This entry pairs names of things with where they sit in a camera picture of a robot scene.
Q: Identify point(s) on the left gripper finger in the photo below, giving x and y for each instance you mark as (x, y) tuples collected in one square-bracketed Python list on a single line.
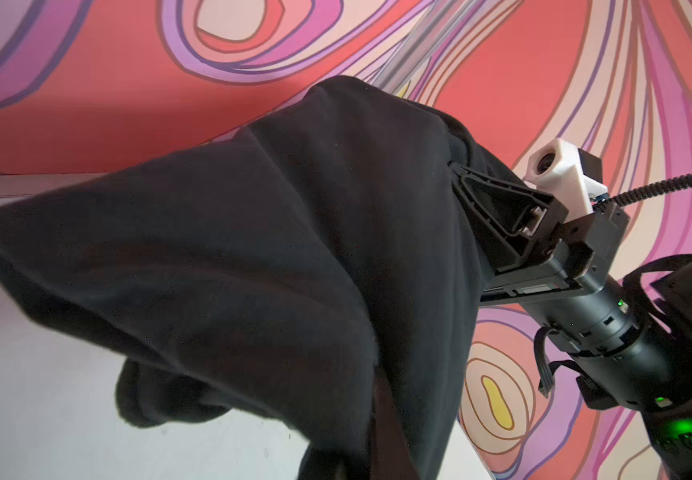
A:
[(389, 453)]

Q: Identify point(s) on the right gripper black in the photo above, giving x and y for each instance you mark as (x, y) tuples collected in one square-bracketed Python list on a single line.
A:
[(510, 220)]

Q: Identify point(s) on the black t shirt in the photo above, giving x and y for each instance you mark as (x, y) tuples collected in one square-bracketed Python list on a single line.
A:
[(274, 272)]

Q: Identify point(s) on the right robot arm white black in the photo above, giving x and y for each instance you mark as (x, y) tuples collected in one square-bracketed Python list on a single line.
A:
[(629, 340)]

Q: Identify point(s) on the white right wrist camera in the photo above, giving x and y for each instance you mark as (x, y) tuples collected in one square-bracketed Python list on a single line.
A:
[(569, 173)]

